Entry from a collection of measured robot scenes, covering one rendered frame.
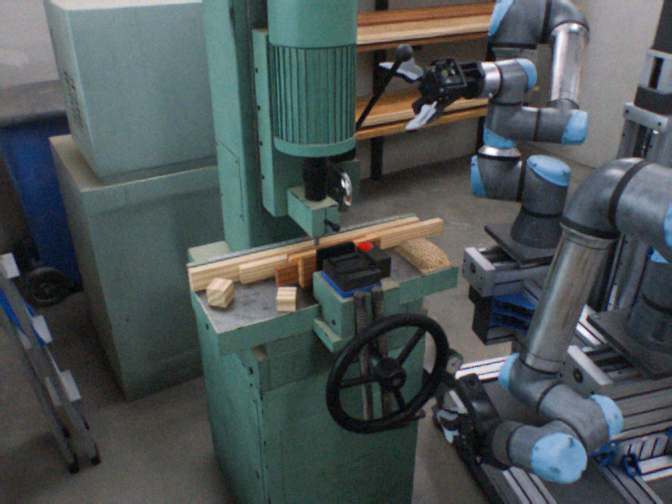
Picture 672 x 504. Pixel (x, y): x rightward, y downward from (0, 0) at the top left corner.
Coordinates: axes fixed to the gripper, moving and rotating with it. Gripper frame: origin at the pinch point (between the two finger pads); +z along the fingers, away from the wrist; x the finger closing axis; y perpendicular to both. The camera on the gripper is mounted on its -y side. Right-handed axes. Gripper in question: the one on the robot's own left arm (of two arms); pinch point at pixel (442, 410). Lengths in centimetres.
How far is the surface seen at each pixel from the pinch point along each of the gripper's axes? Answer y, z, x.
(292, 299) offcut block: -30.0, 10.3, -23.0
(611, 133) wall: -68, 204, 305
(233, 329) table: -27.1, 11.6, -36.3
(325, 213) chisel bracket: -46.2, 13.8, -9.7
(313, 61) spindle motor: -74, -5, -13
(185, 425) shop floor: 14, 120, -37
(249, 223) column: -49, 39, -20
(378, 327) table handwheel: -22.0, -6.8, -13.4
